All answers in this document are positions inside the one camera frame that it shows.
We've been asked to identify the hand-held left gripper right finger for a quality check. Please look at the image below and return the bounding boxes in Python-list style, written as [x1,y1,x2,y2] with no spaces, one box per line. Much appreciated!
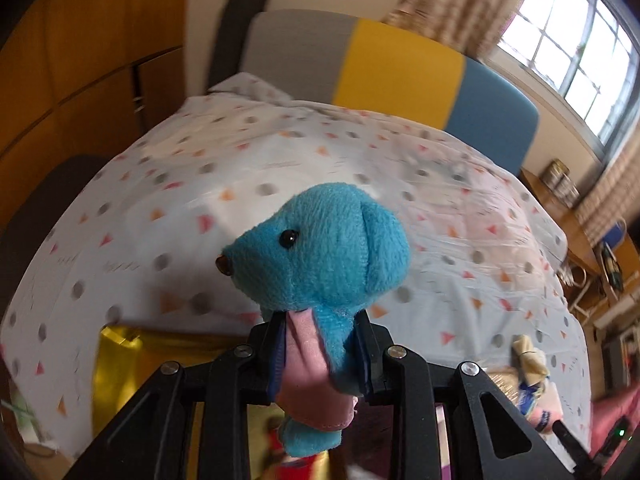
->
[352,310,576,480]

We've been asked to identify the beige fabric bow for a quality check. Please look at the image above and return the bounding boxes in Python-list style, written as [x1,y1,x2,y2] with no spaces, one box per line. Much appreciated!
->
[510,335,551,391]

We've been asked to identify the white patterned bed sheet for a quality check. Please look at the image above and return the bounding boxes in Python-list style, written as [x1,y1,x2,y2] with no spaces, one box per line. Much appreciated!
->
[0,72,593,461]

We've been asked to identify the group of tins and boxes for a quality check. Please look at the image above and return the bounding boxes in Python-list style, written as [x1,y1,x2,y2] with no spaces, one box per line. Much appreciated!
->
[540,157,582,208]

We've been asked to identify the black bag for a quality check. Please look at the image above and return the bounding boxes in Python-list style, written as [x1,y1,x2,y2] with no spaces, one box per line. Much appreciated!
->
[600,242,626,291]

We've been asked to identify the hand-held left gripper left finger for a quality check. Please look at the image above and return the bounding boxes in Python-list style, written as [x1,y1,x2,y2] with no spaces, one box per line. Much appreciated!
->
[65,317,288,480]

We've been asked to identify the wooden desk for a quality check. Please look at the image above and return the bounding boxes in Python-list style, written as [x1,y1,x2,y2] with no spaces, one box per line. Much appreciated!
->
[520,170,601,276]

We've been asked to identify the grey yellow blue headboard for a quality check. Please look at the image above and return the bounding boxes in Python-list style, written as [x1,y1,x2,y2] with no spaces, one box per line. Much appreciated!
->
[207,0,541,176]

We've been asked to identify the blue plush toy pink cape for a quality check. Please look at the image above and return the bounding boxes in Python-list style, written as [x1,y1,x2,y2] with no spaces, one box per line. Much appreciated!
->
[216,182,412,458]

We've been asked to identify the blue folding chair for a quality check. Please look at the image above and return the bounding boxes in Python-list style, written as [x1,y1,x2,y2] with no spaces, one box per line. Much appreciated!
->
[597,220,628,261]

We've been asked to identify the wooden wardrobe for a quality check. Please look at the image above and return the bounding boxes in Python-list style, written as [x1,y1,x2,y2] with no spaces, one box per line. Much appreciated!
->
[0,0,193,241]

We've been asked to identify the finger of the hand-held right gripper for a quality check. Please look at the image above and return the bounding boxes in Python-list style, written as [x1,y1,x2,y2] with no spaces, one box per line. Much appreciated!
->
[552,420,603,480]

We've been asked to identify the red fuzzy sock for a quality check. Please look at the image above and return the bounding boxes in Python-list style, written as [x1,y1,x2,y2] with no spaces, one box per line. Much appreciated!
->
[270,430,326,480]

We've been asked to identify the beige patterned curtain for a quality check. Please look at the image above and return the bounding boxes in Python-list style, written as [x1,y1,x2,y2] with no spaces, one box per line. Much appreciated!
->
[382,0,538,61]
[575,135,640,248]

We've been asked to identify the patterned white pillow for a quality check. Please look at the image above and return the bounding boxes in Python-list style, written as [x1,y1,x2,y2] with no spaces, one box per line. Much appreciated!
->
[185,72,296,126]

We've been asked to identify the pink fuzzy sock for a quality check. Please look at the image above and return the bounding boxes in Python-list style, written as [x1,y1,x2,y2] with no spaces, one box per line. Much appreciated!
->
[530,400,561,433]

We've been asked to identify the blue yellow tissue packet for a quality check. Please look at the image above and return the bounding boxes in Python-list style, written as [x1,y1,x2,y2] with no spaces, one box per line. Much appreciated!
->
[517,382,543,416]

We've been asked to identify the barred window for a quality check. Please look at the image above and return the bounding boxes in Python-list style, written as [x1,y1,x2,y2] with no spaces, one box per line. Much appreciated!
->
[497,0,640,161]

